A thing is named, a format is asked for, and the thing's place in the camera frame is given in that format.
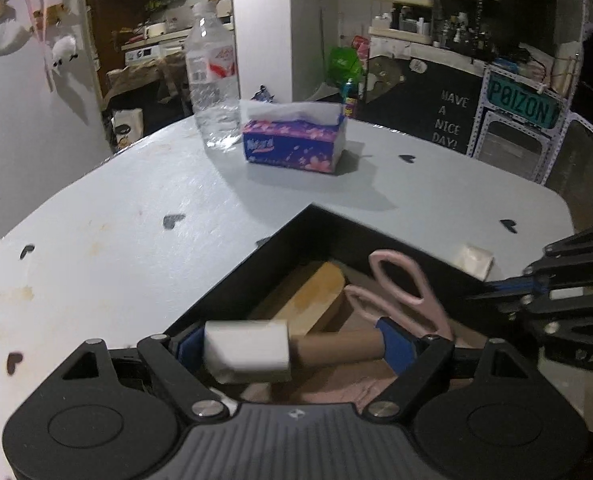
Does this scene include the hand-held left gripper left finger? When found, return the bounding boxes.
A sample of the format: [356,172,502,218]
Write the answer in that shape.
[59,327,230,423]

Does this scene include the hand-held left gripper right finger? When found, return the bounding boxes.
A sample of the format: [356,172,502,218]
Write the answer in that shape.
[364,316,552,423]

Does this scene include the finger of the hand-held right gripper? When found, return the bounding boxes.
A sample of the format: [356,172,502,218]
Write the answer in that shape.
[483,219,593,295]
[465,292,593,347]

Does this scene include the pink eyelash curler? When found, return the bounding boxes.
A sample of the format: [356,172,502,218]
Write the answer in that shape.
[344,249,457,346]

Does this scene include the cardboard tube with white paper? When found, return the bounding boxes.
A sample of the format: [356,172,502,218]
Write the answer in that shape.
[202,319,387,386]

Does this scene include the black box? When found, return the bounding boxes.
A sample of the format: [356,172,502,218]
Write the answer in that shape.
[164,203,542,406]

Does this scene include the small white block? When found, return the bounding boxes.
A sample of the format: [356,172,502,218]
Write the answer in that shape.
[451,242,495,281]

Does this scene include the wooden block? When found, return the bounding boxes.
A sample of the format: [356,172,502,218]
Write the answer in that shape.
[249,260,347,336]

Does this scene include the white perforated metal rack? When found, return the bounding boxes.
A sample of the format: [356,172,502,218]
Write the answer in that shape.
[467,0,593,186]

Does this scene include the green sign plate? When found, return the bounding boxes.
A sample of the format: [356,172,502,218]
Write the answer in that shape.
[485,74,562,131]

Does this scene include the purple floral tissue pack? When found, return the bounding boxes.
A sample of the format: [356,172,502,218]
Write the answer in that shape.
[240,99,347,175]

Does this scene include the black lettered banner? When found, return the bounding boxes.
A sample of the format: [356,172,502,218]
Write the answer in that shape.
[361,52,482,156]

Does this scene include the white paper bag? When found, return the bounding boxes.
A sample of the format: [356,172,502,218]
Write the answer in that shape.
[111,107,144,151]

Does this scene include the colourful spray can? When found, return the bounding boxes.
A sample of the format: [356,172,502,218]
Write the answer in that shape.
[344,78,358,119]

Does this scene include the clear plastic water bottle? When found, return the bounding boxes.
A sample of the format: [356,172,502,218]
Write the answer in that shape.
[185,1,242,150]

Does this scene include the wooden bench with brown cloth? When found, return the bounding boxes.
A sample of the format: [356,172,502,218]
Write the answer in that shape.
[106,52,190,111]

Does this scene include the green plastic bag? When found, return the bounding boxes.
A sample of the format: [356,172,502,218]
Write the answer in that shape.
[328,46,365,86]

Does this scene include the white appliance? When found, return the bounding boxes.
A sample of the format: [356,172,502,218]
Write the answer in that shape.
[126,42,187,66]

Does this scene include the wooden shelf with bottles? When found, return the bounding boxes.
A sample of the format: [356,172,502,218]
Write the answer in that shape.
[369,0,440,46]

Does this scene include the white plush wall toy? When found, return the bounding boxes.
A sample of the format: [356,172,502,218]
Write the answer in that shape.
[51,35,78,69]

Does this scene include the pink wall ribbons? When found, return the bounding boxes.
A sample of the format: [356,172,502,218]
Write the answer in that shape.
[22,0,63,92]

